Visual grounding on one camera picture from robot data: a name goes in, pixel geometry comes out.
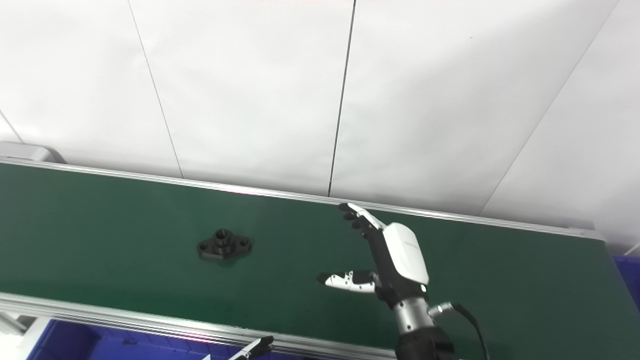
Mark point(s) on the thin white rod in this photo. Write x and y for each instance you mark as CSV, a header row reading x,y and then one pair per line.
x,y
633,249

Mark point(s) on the aluminium conveyor support bracket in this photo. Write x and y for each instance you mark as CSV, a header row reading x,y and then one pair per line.
x,y
15,330

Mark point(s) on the aluminium conveyor side rail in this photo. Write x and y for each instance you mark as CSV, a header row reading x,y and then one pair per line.
x,y
125,320
250,189

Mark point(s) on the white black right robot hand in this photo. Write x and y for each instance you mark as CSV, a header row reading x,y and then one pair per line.
x,y
405,255

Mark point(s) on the grey conveyor end cover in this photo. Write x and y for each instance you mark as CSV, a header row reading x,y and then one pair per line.
x,y
25,151

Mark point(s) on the black flanged metal part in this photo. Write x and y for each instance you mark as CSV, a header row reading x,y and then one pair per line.
x,y
222,246

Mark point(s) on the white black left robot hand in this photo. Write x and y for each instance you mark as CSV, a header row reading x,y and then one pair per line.
x,y
255,350

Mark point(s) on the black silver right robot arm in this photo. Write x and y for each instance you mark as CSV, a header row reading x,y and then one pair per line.
x,y
417,335

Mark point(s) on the green conveyor belt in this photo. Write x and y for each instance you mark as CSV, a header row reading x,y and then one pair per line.
x,y
125,240

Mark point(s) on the blue plastic bin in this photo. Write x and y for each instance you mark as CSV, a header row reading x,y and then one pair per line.
x,y
629,280
75,345

